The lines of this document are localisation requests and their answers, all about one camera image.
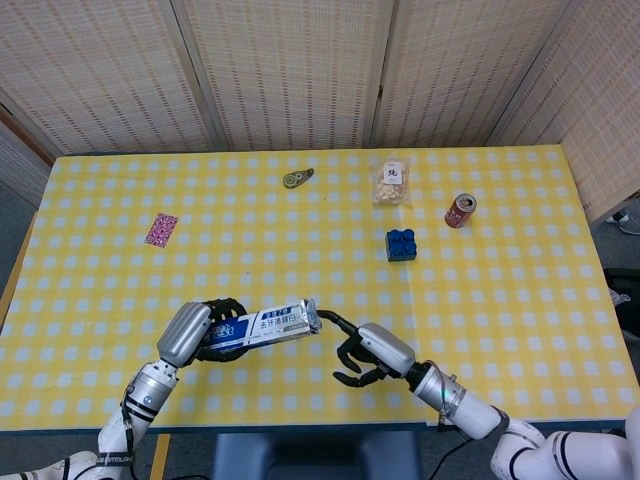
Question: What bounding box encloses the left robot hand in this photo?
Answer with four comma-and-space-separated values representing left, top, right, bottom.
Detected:
157, 296, 247, 367

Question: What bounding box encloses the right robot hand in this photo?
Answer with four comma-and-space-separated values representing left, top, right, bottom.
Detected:
317, 309, 418, 389

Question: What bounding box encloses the blue white toothpaste box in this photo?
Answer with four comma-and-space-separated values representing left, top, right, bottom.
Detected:
203, 297, 323, 353

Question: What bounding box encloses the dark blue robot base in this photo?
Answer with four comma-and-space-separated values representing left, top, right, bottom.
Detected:
213, 431, 422, 480

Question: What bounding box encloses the pink patterned card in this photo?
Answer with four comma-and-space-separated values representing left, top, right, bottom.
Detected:
143, 212, 180, 248

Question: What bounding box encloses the blue toy building block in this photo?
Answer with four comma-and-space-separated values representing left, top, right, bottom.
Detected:
384, 227, 418, 265

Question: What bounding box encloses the yellow checkered tablecloth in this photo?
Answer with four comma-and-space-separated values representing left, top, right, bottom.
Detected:
0, 144, 640, 433

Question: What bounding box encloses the red drink can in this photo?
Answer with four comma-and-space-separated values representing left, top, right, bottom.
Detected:
444, 192, 478, 230

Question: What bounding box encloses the clear bag of snacks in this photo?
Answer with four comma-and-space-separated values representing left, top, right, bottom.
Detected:
369, 155, 416, 208

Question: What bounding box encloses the green correction tape dispenser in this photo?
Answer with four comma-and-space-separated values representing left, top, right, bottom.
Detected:
281, 167, 316, 190

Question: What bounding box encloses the woven folding screen panel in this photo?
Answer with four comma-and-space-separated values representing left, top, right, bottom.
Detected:
487, 0, 640, 224
0, 102, 57, 212
369, 0, 576, 149
169, 0, 401, 152
0, 0, 222, 157

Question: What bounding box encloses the black bag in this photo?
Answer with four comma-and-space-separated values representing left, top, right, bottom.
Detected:
603, 267, 640, 342

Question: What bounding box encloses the black cable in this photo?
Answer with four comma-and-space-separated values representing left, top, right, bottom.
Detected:
428, 424, 476, 480

